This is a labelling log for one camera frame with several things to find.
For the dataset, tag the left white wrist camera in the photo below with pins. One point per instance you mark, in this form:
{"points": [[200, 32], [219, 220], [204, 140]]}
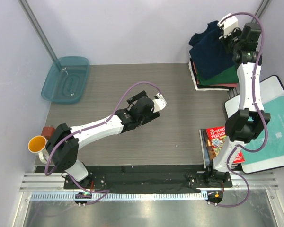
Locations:
{"points": [[159, 102]]}

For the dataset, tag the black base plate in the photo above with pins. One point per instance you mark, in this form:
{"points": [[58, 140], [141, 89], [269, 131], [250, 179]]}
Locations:
{"points": [[153, 178]]}

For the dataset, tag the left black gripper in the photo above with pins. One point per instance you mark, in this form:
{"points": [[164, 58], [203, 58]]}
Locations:
{"points": [[150, 116]]}

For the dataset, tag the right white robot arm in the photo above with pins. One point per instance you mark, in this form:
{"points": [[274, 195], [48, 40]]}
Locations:
{"points": [[250, 119]]}

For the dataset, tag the white orange mug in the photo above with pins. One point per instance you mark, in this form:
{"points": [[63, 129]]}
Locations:
{"points": [[37, 146]]}

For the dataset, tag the white folded t shirt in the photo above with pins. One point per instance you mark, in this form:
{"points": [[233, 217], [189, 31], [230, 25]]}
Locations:
{"points": [[194, 79]]}

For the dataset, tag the pink folded t shirt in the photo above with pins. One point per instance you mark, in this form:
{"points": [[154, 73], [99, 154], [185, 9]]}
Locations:
{"points": [[217, 85]]}

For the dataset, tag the white board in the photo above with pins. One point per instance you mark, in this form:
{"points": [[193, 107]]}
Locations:
{"points": [[271, 88]]}

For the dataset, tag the green folded t shirt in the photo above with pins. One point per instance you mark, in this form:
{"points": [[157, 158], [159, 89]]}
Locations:
{"points": [[228, 76]]}

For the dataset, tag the teal plastic bin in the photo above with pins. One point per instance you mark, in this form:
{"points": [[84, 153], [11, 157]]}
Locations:
{"points": [[66, 80]]}

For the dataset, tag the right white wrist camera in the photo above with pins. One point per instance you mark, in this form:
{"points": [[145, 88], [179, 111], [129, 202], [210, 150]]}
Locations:
{"points": [[226, 25]]}

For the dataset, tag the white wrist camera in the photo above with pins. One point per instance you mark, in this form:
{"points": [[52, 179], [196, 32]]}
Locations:
{"points": [[226, 25], [159, 102]]}

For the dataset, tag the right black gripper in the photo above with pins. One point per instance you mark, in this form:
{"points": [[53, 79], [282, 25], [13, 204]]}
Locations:
{"points": [[235, 31]]}

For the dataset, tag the navy blue t shirt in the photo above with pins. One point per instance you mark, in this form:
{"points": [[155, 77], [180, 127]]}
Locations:
{"points": [[208, 52]]}

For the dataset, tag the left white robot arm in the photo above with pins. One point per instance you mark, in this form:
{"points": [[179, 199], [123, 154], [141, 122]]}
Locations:
{"points": [[64, 144]]}

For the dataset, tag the red treehouse book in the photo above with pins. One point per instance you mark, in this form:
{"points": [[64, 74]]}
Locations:
{"points": [[216, 137]]}

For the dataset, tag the red brown block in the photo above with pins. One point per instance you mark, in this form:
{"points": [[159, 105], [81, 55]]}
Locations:
{"points": [[47, 132]]}

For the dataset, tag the aluminium rail frame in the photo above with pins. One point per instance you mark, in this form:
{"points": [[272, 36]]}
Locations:
{"points": [[150, 199]]}

